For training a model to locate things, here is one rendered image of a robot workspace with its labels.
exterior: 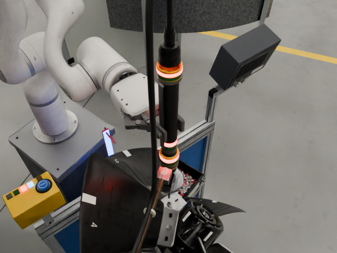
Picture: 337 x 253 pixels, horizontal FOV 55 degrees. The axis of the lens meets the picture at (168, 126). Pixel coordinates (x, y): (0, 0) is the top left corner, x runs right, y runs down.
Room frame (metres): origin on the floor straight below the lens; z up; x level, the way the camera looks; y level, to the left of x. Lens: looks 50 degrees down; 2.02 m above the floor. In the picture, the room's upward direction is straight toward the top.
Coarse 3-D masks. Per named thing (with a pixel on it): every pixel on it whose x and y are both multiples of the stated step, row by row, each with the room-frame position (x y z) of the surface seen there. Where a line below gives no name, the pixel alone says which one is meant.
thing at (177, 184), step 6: (168, 174) 0.37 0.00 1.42; (174, 174) 0.39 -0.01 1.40; (180, 174) 0.43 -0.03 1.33; (168, 180) 0.36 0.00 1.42; (180, 180) 0.41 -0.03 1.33; (168, 186) 0.36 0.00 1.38; (174, 186) 0.39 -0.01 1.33; (180, 186) 0.39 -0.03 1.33; (168, 192) 0.38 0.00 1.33; (174, 192) 0.38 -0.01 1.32
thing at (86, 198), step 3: (84, 195) 0.31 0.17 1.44; (87, 195) 0.31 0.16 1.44; (90, 195) 0.32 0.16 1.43; (84, 198) 0.30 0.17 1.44; (87, 198) 0.31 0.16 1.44; (90, 198) 0.31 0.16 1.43; (93, 198) 0.31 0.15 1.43; (84, 201) 0.30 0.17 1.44; (87, 201) 0.30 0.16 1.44; (90, 201) 0.30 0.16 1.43; (93, 201) 0.31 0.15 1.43
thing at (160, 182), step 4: (160, 180) 0.36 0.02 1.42; (160, 184) 0.35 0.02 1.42; (156, 188) 0.34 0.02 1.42; (160, 188) 0.34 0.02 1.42; (156, 192) 0.33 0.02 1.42; (160, 192) 0.33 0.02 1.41; (156, 196) 0.32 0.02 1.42; (156, 200) 0.31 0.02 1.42; (152, 208) 0.29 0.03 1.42; (148, 220) 0.27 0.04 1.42; (148, 224) 0.26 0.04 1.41; (144, 232) 0.25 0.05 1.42; (144, 236) 0.24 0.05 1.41; (140, 244) 0.22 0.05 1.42; (140, 248) 0.22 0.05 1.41; (136, 252) 0.21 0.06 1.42
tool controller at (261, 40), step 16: (256, 32) 1.17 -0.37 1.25; (272, 32) 1.19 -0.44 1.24; (224, 48) 1.06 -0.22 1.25; (240, 48) 1.07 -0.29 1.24; (256, 48) 1.08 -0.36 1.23; (272, 48) 1.13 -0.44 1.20; (224, 64) 1.05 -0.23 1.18; (240, 64) 1.00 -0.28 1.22; (256, 64) 1.10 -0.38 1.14; (224, 80) 1.04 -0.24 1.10; (240, 80) 1.06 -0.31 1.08
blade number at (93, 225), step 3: (90, 219) 0.27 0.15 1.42; (93, 219) 0.27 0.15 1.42; (90, 222) 0.26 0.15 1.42; (93, 222) 0.27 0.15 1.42; (96, 222) 0.27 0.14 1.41; (99, 222) 0.27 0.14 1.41; (90, 225) 0.26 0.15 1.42; (93, 225) 0.26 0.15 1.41; (96, 225) 0.26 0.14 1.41; (99, 225) 0.26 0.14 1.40; (90, 228) 0.25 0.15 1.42; (93, 228) 0.25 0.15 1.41; (96, 228) 0.26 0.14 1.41
